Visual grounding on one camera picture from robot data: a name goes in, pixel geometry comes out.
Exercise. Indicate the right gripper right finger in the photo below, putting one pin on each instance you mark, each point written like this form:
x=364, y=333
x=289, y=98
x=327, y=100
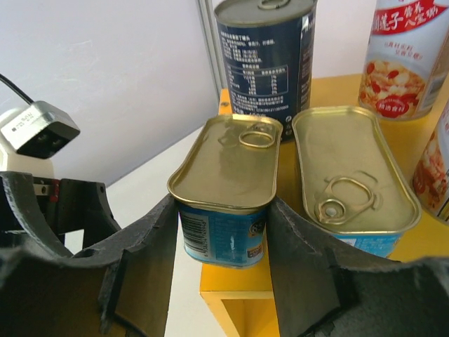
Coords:
x=324, y=287

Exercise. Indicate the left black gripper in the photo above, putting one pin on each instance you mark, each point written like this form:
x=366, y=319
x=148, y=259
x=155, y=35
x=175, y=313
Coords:
x=44, y=206

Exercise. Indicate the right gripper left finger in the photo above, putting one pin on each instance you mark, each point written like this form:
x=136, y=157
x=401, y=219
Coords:
x=118, y=287

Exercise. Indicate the gold tin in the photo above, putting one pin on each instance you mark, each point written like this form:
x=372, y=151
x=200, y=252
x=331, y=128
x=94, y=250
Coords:
x=351, y=186
x=224, y=186

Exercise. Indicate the small red-white can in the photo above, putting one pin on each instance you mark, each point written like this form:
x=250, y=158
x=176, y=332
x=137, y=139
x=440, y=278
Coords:
x=406, y=59
x=430, y=179

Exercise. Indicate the round tomato tin can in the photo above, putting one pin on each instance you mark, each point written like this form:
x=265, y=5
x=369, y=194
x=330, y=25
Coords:
x=267, y=50

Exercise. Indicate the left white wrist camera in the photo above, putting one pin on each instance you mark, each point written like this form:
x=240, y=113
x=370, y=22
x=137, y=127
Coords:
x=31, y=135

